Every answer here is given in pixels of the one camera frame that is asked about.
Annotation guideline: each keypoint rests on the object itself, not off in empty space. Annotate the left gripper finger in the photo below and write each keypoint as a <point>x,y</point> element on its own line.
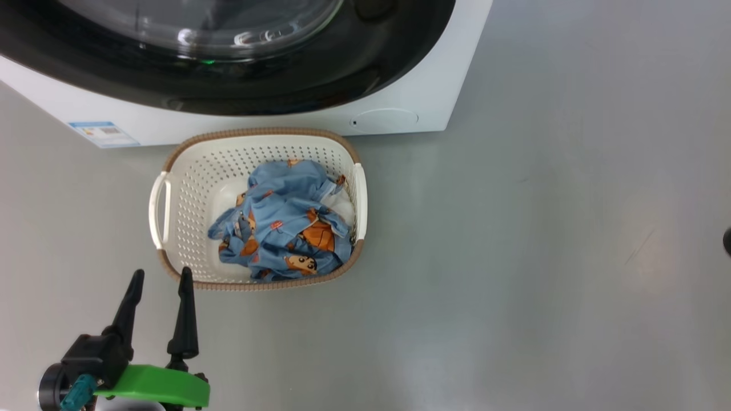
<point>184,325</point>
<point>130,308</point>

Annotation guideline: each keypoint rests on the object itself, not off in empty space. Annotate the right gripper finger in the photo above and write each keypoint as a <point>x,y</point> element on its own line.
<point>728,242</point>

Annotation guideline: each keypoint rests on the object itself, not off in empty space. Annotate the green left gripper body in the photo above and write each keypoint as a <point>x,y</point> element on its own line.
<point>160,385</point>

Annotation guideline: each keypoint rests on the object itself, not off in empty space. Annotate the blue garment large orange patch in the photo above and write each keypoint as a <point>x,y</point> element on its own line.
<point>274,240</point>

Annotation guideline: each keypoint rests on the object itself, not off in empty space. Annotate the black round glass washer door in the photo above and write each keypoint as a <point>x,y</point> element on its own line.
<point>320,74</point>

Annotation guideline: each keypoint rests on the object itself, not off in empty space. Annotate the cream perforated laundry basket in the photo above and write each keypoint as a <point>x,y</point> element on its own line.
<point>194,188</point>

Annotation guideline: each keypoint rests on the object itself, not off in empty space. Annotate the white front-load washing machine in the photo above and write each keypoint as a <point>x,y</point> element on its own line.
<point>411,85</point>

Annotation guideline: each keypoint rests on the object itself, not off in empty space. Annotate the blue white energy label sticker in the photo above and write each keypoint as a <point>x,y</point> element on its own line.
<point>103,133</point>

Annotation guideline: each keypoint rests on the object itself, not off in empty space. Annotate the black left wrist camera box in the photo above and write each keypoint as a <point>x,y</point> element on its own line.
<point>91,354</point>

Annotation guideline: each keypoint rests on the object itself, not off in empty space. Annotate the teal left camera connector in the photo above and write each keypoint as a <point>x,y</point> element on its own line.
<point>77,394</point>

